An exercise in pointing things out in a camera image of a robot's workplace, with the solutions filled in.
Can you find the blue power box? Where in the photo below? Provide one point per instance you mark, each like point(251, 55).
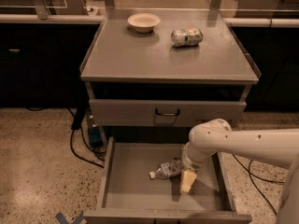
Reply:
point(95, 138)

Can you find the blue tape cross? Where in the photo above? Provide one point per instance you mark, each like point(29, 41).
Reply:
point(62, 219)

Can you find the clear plastic water bottle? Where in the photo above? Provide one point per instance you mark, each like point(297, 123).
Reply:
point(167, 170)

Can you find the black drawer handle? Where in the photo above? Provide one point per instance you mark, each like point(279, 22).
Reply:
point(167, 114)

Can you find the grey drawer cabinet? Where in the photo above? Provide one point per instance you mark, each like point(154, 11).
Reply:
point(123, 64)

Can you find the white horizontal rail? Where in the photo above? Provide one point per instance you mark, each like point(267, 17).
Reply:
point(233, 22)

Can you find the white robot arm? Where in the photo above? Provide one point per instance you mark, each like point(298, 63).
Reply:
point(278, 147)

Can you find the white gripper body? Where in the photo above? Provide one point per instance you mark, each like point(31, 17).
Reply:
point(192, 162)

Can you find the dark left cabinet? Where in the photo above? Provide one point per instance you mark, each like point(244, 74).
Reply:
point(39, 64)

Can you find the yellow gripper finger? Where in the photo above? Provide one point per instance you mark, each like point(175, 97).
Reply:
point(188, 178)

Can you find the open grey middle drawer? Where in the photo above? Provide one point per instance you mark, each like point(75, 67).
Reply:
point(128, 196)

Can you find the crushed green white can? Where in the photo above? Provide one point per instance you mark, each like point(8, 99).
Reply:
point(186, 37)

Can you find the closed grey upper drawer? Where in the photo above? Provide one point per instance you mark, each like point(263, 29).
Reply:
point(112, 112)

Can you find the beige bowl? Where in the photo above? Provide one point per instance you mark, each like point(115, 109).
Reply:
point(143, 22)

